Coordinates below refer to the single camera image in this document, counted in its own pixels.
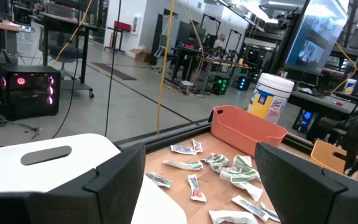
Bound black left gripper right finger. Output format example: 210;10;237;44
254;142;358;224

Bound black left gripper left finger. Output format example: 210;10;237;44
0;142;147;224

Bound plain white packet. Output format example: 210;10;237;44
234;181;264;202

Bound white packet grey print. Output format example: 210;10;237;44
144;172;173;189

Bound white packet red print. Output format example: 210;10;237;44
191;139;204;154
187;174;208;203

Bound yellow plastic bin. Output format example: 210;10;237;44
309;139;358;189

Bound black mesh office chair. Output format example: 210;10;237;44
317;115;351;146

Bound white plastic bin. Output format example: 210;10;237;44
0;133;188;224

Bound small wipes container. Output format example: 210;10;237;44
344;78;358;95

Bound grey desk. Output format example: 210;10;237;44
287;89;358;142

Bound computer tower blue light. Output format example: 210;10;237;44
292;108;316;134

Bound long crumpled white packet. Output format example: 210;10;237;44
208;210;260;224

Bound orange plastic bin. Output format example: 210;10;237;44
209;105;288;158

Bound white yellow wipes canister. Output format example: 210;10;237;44
247;72;295;124

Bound large monitor blue screen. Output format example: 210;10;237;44
283;0;350;75

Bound dark floor mat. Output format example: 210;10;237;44
87;62;138;82

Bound black computer tower pink lights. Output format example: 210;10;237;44
0;64;62;121

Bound computer tower blue lights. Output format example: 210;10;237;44
236;76;251;91

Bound black monitor pole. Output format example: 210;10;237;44
268;0;311;75

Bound computer tower green lights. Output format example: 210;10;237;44
211;76;229;96

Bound cardboard box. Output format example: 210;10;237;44
128;48;151;63

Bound black rolling table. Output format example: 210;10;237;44
39;11;98;100

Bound dark office chair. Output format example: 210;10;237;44
47;29;83;80

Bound wooden table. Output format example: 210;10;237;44
197;56;252;94

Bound black desk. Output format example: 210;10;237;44
170;45;205;84

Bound red cart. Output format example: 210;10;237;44
105;21;132;54

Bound person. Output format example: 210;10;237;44
213;32;227;50

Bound thin black cable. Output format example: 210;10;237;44
51;57;81;140

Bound black hanging cable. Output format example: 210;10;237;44
104;0;122;138

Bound yellow hanging cable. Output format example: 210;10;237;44
156;0;176;138

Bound thin yellow cable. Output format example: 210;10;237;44
52;0;94;67

